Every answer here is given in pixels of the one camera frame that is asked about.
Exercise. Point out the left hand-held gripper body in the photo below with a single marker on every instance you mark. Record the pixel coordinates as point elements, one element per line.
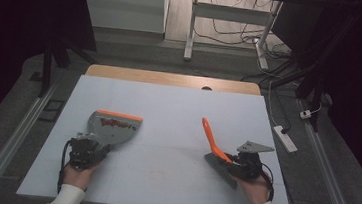
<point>85,154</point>

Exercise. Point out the wooden table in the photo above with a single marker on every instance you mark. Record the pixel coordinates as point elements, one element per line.
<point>171,79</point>

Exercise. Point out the person's left hand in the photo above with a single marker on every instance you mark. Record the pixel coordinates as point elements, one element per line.
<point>78,175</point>

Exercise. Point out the small white adapter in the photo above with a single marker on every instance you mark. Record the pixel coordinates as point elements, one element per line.
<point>305,114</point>

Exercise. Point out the dark curtain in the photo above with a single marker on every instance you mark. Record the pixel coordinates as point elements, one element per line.
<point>16,16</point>
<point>356,65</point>

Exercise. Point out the grey dustpan with orange edge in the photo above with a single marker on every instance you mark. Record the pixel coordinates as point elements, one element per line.
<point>112,129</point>

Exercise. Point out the black stand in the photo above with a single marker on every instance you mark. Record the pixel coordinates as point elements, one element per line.
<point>47,69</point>
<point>308,80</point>

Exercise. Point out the pile of red green beans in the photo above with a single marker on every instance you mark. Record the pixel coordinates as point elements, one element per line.
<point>116,123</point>

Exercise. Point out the white power strip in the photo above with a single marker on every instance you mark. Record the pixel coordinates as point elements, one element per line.
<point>285,138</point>

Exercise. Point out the white cabinet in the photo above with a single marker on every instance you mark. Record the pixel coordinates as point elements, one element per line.
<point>124,4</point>

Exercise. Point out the white table sheet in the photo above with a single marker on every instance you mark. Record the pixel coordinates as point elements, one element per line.
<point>174,114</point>

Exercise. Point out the metal floor rail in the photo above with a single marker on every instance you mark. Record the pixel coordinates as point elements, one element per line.
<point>329,176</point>
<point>11,139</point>

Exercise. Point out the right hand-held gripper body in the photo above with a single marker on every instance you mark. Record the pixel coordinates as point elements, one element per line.
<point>251,164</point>

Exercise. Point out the person's right hand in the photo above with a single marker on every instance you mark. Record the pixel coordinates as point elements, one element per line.
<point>255,191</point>

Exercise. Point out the white desk frame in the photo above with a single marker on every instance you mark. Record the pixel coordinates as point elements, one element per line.
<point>231,13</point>

